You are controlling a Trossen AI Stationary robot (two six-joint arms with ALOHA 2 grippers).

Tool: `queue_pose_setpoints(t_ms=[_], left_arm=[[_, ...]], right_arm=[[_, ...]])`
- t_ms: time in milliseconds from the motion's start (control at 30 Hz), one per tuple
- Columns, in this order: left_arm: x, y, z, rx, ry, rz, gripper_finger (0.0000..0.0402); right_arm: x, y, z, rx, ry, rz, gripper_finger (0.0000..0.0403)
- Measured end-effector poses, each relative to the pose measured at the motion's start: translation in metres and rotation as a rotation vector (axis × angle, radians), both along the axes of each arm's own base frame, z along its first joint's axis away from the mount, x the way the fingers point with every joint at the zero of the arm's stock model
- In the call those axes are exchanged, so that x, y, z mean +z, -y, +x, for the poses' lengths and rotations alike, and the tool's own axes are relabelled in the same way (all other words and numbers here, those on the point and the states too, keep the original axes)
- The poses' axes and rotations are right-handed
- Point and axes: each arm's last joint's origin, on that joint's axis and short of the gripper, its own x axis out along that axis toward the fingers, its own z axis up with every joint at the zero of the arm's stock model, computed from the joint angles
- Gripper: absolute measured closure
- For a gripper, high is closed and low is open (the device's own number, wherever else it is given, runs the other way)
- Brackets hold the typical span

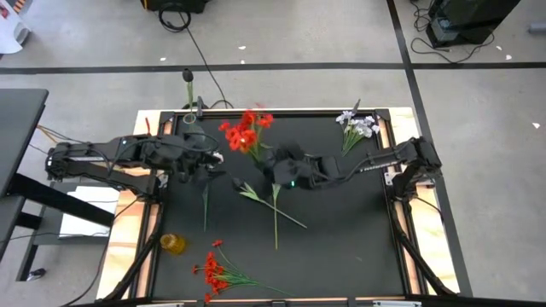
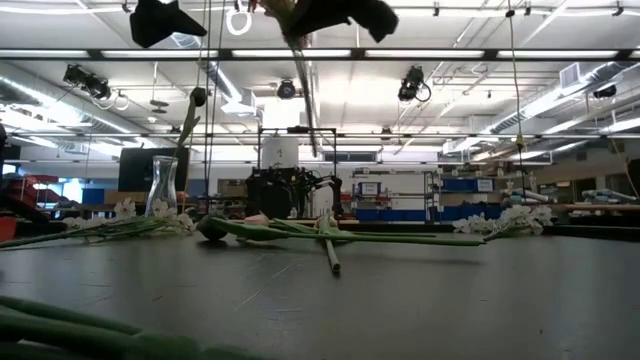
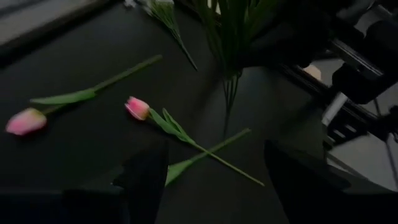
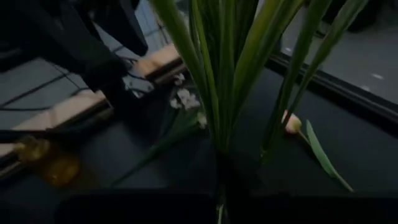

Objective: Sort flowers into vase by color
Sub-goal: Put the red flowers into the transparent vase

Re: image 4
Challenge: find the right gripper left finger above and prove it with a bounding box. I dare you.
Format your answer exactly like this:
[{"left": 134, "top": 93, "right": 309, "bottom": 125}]
[{"left": 55, "top": 149, "right": 218, "bottom": 224}]

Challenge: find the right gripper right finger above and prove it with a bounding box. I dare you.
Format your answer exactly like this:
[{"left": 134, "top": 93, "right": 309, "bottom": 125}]
[{"left": 228, "top": 155, "right": 398, "bottom": 224}]

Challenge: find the pink tulip with stem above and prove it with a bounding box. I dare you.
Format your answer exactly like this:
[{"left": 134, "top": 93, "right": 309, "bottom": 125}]
[{"left": 281, "top": 110, "right": 354, "bottom": 193}]

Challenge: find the white flower bunch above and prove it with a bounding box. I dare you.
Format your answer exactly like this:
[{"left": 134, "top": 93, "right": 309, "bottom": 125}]
[{"left": 108, "top": 73, "right": 208, "bottom": 189}]

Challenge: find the red flower bunch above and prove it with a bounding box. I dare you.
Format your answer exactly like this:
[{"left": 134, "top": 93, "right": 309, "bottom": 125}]
[{"left": 149, "top": 0, "right": 369, "bottom": 224}]

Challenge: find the amber glass vase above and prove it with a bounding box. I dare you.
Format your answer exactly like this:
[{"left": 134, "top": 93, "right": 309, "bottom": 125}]
[{"left": 12, "top": 134, "right": 82, "bottom": 188}]

